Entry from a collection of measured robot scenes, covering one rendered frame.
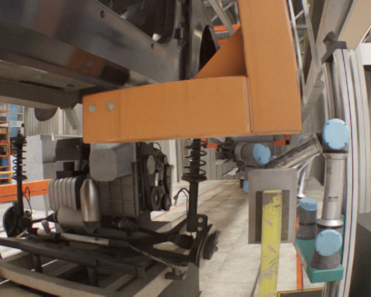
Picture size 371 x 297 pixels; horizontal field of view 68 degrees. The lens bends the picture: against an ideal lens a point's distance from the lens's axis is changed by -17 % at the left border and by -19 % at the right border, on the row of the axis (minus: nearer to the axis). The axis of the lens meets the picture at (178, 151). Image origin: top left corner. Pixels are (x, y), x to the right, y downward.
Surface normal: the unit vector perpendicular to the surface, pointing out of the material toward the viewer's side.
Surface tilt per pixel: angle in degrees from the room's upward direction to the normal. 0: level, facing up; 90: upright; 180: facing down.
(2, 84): 98
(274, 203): 90
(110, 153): 90
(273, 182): 90
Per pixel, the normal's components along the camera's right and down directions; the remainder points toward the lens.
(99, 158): -0.33, 0.02
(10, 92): 0.94, 0.10
